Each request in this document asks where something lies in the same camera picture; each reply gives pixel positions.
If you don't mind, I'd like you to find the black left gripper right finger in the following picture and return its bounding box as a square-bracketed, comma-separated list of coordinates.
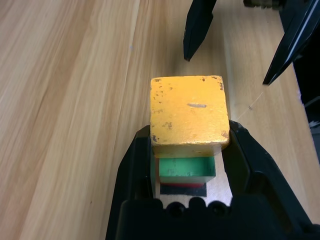
[221, 119, 273, 201]

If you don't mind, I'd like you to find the green wooden block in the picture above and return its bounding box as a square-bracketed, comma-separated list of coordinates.
[155, 156, 217, 185]

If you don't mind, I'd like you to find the red wooden block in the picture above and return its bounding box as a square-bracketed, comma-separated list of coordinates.
[159, 182, 205, 189]

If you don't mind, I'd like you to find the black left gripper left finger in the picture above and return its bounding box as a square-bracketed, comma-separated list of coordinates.
[119, 124, 157, 201]

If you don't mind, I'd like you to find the yellow wooden block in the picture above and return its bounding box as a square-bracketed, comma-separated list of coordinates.
[149, 74, 231, 159]

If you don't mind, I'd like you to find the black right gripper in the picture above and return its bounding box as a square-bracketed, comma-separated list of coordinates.
[182, 0, 320, 86]

